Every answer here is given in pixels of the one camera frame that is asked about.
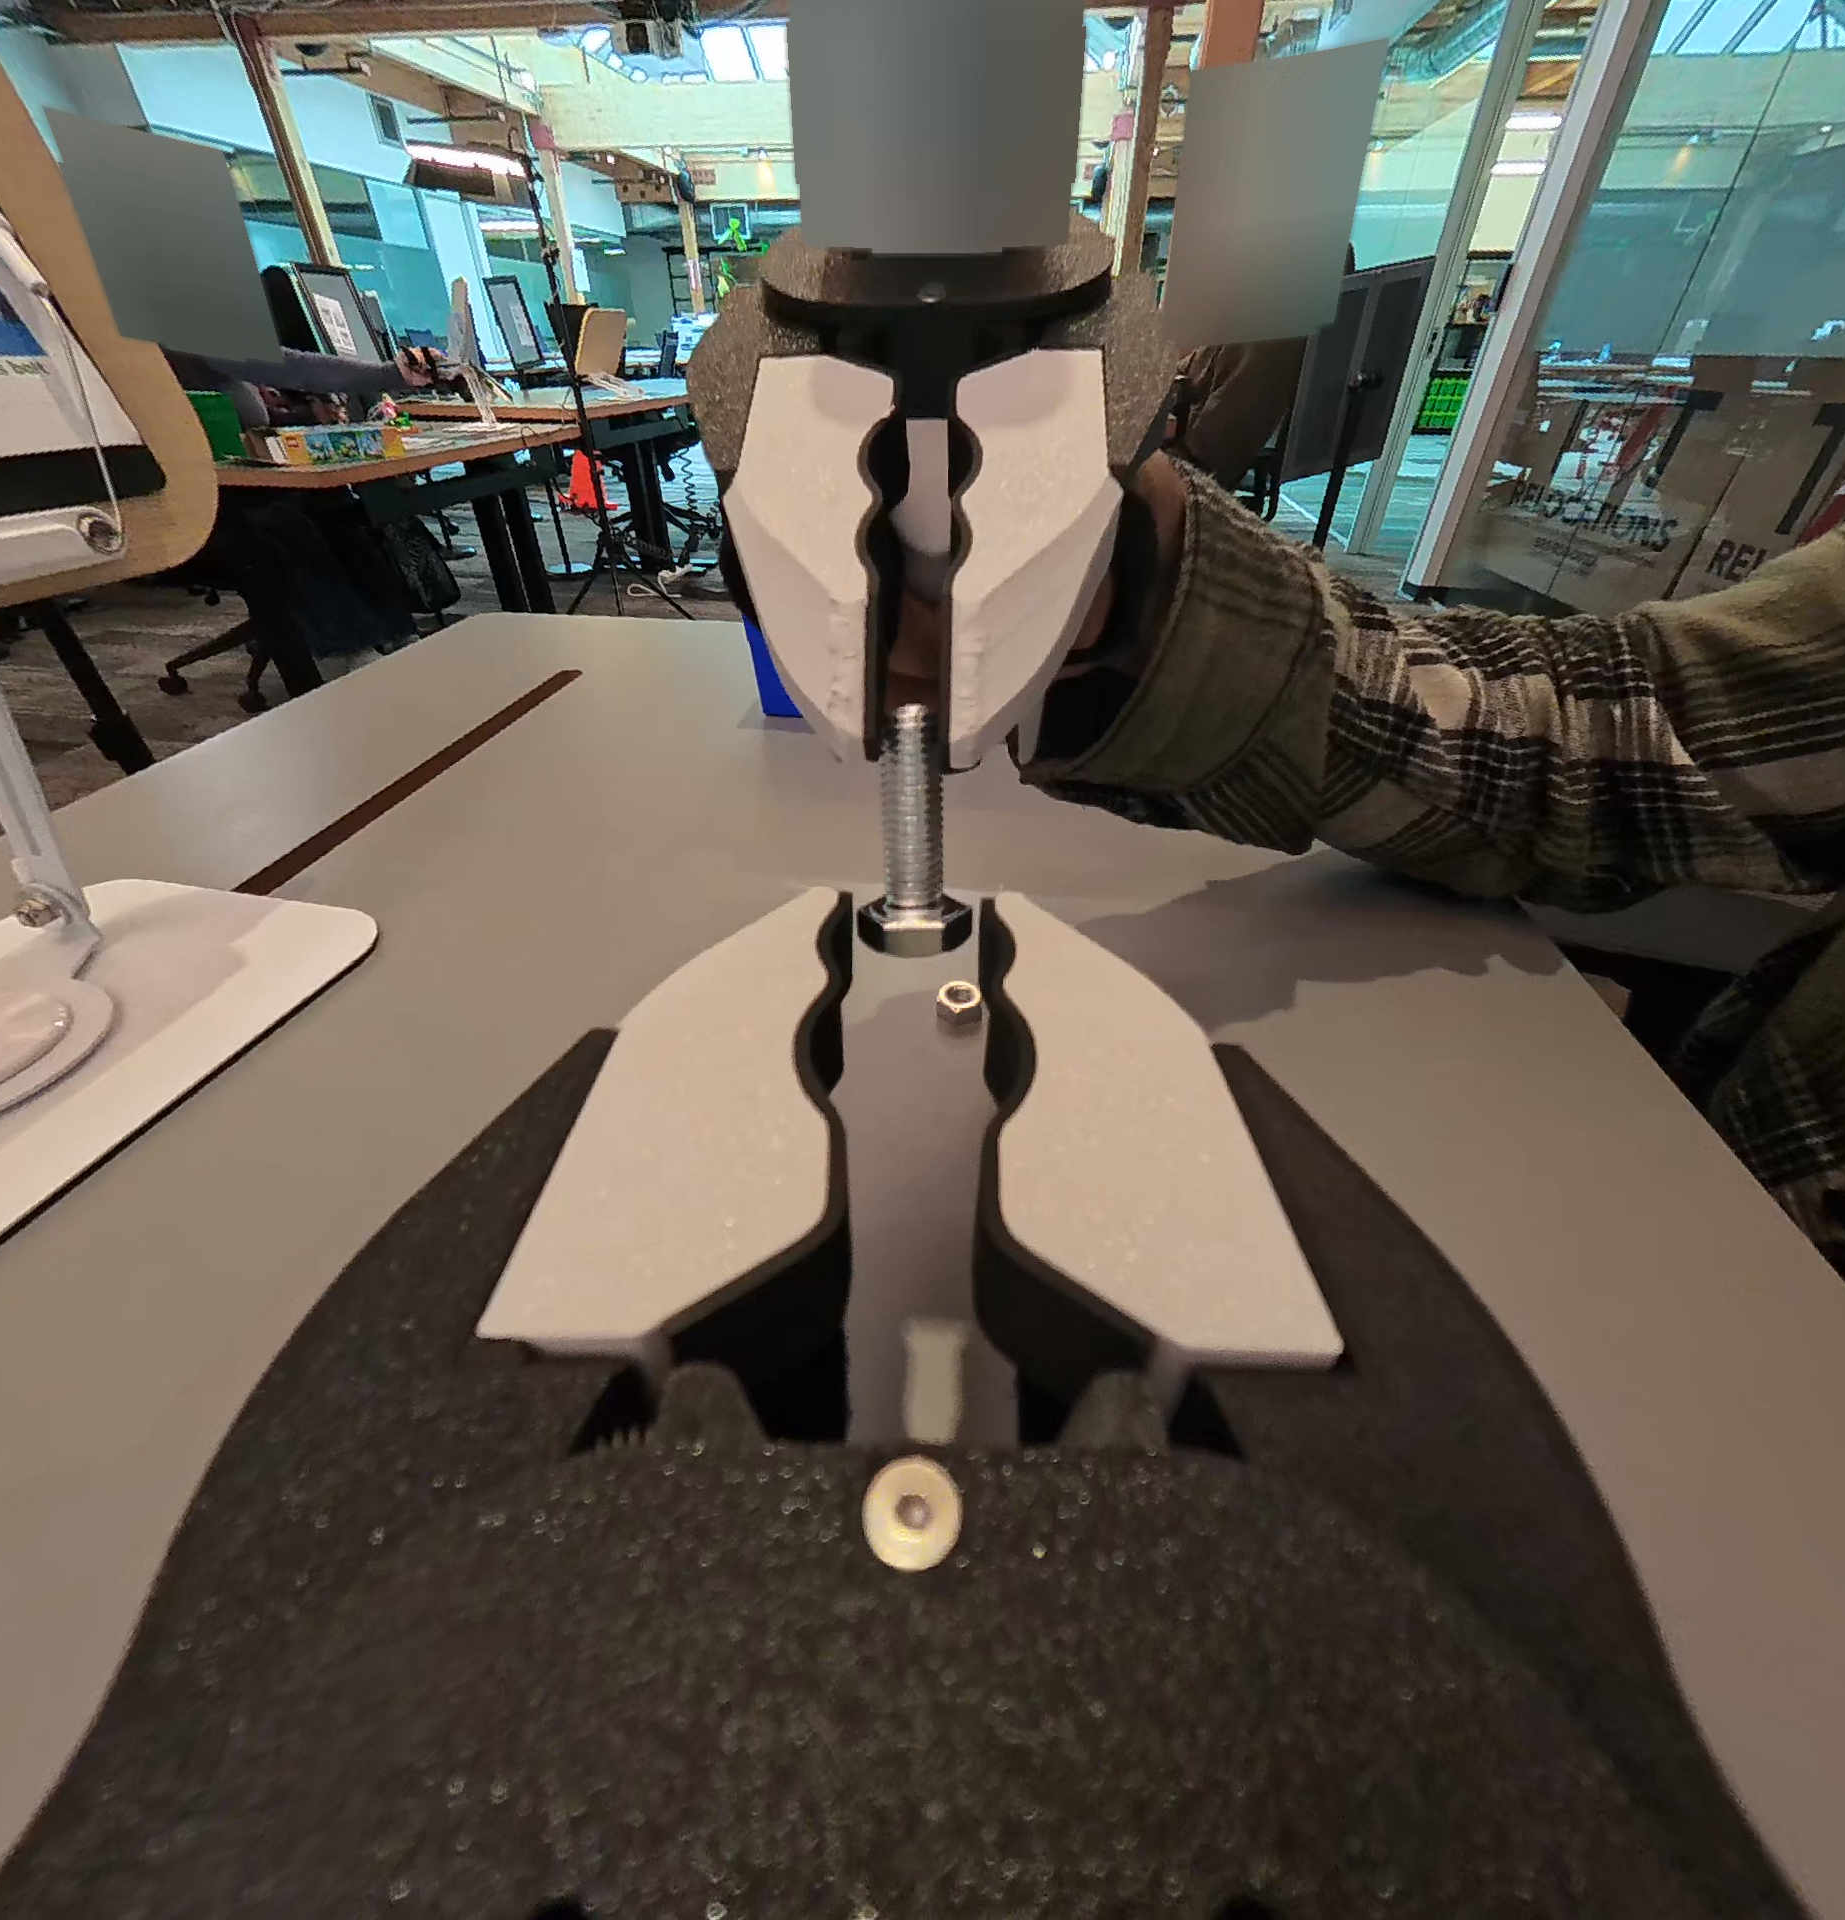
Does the black display panel on stand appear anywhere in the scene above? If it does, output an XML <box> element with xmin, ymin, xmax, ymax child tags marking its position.
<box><xmin>1281</xmin><ymin>254</ymin><xmax>1441</xmax><ymax>483</ymax></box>

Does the black office chair with jacket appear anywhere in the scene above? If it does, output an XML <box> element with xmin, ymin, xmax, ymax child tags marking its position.
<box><xmin>157</xmin><ymin>496</ymin><xmax>459</xmax><ymax>708</ymax></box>

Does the person in plaid shirt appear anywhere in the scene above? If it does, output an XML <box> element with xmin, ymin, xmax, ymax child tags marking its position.
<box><xmin>1672</xmin><ymin>884</ymin><xmax>1845</xmax><ymax>1254</ymax></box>

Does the silver hex bolt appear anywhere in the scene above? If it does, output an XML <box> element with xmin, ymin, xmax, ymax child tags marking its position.
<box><xmin>856</xmin><ymin>703</ymin><xmax>990</xmax><ymax>962</ymax></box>

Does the black camera tripod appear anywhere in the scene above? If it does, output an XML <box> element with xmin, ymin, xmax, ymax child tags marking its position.
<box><xmin>525</xmin><ymin>119</ymin><xmax>703</xmax><ymax>620</ymax></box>

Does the wood-framed sign board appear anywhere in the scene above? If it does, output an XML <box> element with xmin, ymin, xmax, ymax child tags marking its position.
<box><xmin>0</xmin><ymin>0</ymin><xmax>219</xmax><ymax>617</ymax></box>

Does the wooden-top office desk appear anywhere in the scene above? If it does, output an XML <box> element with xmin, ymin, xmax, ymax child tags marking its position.
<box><xmin>210</xmin><ymin>421</ymin><xmax>585</xmax><ymax>617</ymax></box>

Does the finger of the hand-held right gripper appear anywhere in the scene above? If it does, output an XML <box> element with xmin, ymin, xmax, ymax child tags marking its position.
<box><xmin>720</xmin><ymin>348</ymin><xmax>906</xmax><ymax>766</ymax></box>
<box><xmin>945</xmin><ymin>348</ymin><xmax>1125</xmax><ymax>769</ymax></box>

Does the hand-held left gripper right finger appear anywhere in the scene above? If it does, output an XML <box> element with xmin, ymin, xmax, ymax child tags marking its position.
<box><xmin>976</xmin><ymin>895</ymin><xmax>1345</xmax><ymax>1443</ymax></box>

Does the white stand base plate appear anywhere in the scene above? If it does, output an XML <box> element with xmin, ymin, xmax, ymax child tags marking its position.
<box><xmin>0</xmin><ymin>877</ymin><xmax>381</xmax><ymax>1268</ymax></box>

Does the person's right hand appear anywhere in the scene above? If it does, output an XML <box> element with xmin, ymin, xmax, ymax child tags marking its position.
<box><xmin>881</xmin><ymin>451</ymin><xmax>1183</xmax><ymax>710</ymax></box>

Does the person's right forearm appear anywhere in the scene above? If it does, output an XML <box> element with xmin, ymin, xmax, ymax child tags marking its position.
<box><xmin>1021</xmin><ymin>457</ymin><xmax>1845</xmax><ymax>908</ymax></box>

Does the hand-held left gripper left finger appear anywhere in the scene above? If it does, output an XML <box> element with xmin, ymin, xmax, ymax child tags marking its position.
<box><xmin>475</xmin><ymin>884</ymin><xmax>854</xmax><ymax>1443</ymax></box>

